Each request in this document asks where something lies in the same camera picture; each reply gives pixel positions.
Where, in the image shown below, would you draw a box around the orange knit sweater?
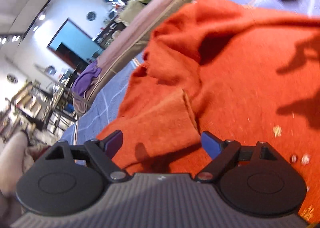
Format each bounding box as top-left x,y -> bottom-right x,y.
98,0 -> 319,222

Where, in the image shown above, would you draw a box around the pink brown folded blanket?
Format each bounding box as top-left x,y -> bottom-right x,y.
73,0 -> 193,117

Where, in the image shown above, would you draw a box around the blue plaid bed sheet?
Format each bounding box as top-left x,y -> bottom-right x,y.
62,0 -> 319,144

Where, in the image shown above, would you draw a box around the beige folded garment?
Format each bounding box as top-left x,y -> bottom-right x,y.
1,131 -> 34,197

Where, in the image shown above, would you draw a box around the purple cloth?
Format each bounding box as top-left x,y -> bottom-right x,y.
71,61 -> 101,97

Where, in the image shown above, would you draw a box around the wall shelves with items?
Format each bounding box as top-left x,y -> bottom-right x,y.
6,80 -> 76,135

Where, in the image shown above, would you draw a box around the blue framed wall screen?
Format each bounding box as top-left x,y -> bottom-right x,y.
47,19 -> 105,72

